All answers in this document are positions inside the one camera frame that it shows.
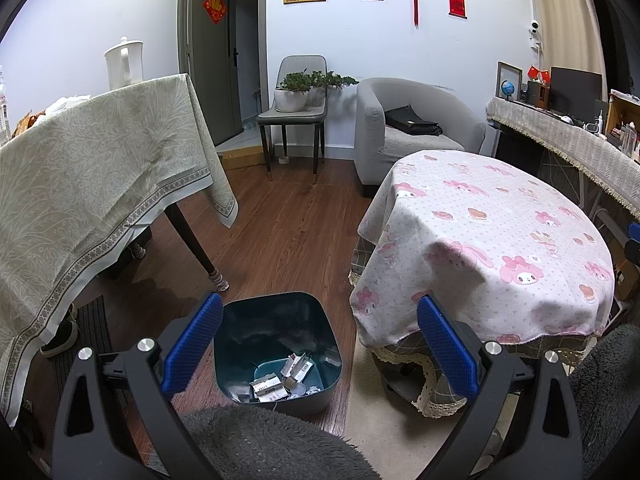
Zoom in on clear plastic bottle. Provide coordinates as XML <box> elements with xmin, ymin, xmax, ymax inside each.
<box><xmin>0</xmin><ymin>65</ymin><xmax>12</xmax><ymax>143</ymax></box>

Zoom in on picture frame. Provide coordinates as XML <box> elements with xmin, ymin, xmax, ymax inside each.
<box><xmin>496</xmin><ymin>61</ymin><xmax>523</xmax><ymax>102</ymax></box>

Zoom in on pink printed tablecloth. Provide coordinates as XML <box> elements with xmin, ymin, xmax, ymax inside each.
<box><xmin>349</xmin><ymin>150</ymin><xmax>616</xmax><ymax>348</ymax></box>

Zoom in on dark wooden table leg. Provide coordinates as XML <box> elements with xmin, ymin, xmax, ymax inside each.
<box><xmin>165</xmin><ymin>202</ymin><xmax>231</xmax><ymax>293</ymax></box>

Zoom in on beige fringed desk cloth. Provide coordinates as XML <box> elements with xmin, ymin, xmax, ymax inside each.
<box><xmin>486</xmin><ymin>96</ymin><xmax>640</xmax><ymax>226</ymax></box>

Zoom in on dark blue waste bin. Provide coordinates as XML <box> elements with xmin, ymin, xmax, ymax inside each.
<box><xmin>212</xmin><ymin>291</ymin><xmax>343</xmax><ymax>416</ymax></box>

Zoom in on flat cardboard box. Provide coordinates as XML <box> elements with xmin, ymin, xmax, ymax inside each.
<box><xmin>220</xmin><ymin>147</ymin><xmax>265</xmax><ymax>171</ymax></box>

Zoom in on beige patterned tablecloth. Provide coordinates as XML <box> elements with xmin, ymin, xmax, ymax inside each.
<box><xmin>0</xmin><ymin>74</ymin><xmax>238</xmax><ymax>428</ymax></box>

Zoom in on black monitor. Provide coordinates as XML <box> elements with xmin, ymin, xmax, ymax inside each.
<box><xmin>549</xmin><ymin>66</ymin><xmax>603</xmax><ymax>116</ymax></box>

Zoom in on dark ribbed floor mat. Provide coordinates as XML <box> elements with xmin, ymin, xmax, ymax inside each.
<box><xmin>52</xmin><ymin>295</ymin><xmax>126</xmax><ymax>411</ymax></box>

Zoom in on wooden speaker box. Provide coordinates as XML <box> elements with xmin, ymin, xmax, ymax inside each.
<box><xmin>526</xmin><ymin>80</ymin><xmax>551</xmax><ymax>108</ymax></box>

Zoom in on potted plant in white pot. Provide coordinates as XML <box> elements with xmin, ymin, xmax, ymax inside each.
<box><xmin>274</xmin><ymin>71</ymin><xmax>311</xmax><ymax>113</ymax></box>
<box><xmin>307</xmin><ymin>71</ymin><xmax>360</xmax><ymax>106</ymax></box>

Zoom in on white electric kettle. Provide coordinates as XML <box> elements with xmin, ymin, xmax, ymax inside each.
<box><xmin>104</xmin><ymin>36</ymin><xmax>146</xmax><ymax>88</ymax></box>

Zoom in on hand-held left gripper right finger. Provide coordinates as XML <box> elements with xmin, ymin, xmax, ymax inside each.
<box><xmin>416</xmin><ymin>294</ymin><xmax>583</xmax><ymax>480</ymax></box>

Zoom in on white box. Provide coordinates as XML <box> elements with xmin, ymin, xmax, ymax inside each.
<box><xmin>280</xmin><ymin>353</ymin><xmax>316</xmax><ymax>385</ymax></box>

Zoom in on person's fleece trousers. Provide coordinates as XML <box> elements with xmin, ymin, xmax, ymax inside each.
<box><xmin>180</xmin><ymin>322</ymin><xmax>640</xmax><ymax>480</ymax></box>

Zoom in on grey armchair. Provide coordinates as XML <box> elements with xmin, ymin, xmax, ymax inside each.
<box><xmin>354</xmin><ymin>77</ymin><xmax>487</xmax><ymax>198</ymax></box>

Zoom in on beige curtain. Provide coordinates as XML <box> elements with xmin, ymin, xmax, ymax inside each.
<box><xmin>525</xmin><ymin>0</ymin><xmax>608</xmax><ymax>106</ymax></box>

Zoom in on black bag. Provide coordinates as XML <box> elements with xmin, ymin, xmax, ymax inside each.
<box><xmin>384</xmin><ymin>105</ymin><xmax>444</xmax><ymax>137</ymax></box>

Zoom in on grey dining chair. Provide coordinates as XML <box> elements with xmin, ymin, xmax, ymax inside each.
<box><xmin>256</xmin><ymin>55</ymin><xmax>328</xmax><ymax>183</ymax></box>

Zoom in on beige floor rug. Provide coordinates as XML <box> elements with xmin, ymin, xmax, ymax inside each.
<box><xmin>345</xmin><ymin>350</ymin><xmax>501</xmax><ymax>480</ymax></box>

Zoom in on grey door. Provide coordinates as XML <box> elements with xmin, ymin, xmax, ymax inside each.
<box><xmin>179</xmin><ymin>0</ymin><xmax>261</xmax><ymax>148</ymax></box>

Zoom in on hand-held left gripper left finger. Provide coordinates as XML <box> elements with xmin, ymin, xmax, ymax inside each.
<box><xmin>51</xmin><ymin>291</ymin><xmax>224</xmax><ymax>480</ymax></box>

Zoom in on cardboard shelf box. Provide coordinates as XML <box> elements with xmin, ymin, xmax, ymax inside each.
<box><xmin>605</xmin><ymin>89</ymin><xmax>640</xmax><ymax>161</ymax></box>

